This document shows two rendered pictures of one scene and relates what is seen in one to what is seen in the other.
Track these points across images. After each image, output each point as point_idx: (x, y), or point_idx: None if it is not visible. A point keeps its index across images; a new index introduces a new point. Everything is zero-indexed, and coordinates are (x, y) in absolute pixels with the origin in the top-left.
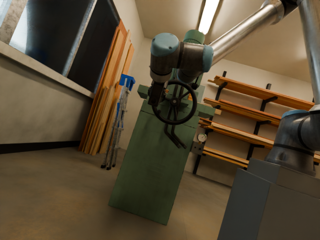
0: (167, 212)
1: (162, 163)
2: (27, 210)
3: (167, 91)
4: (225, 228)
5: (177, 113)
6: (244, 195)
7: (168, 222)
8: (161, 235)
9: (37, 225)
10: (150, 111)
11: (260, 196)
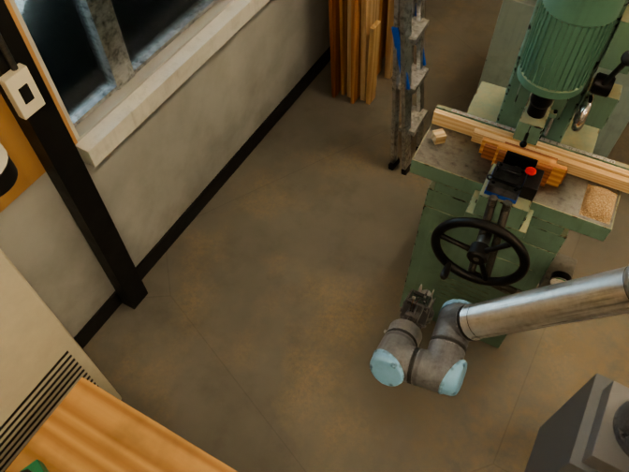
0: (499, 337)
1: (483, 285)
2: (298, 332)
3: (492, 152)
4: (556, 421)
5: (495, 255)
6: (571, 424)
7: (505, 338)
8: (480, 370)
9: (314, 357)
10: (446, 210)
11: (564, 455)
